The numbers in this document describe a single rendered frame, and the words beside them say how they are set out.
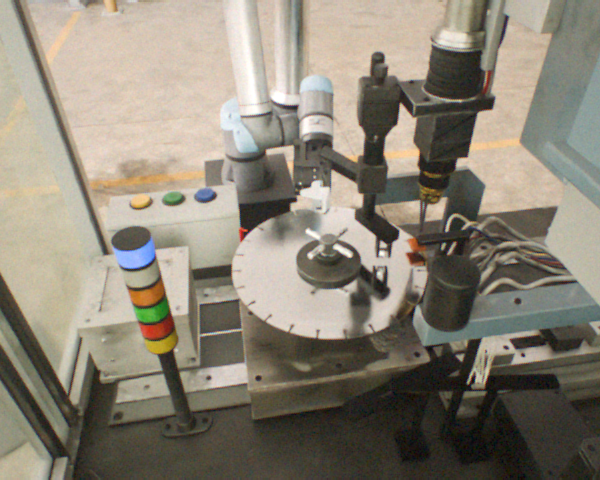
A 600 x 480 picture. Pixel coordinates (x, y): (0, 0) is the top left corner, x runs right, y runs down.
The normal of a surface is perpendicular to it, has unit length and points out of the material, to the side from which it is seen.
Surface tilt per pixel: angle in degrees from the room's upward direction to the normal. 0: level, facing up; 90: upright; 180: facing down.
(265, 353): 0
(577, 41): 90
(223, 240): 90
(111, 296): 0
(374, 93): 90
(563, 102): 90
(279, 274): 0
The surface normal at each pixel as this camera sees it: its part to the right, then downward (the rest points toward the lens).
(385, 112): 0.00, 0.64
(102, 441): -0.02, -0.77
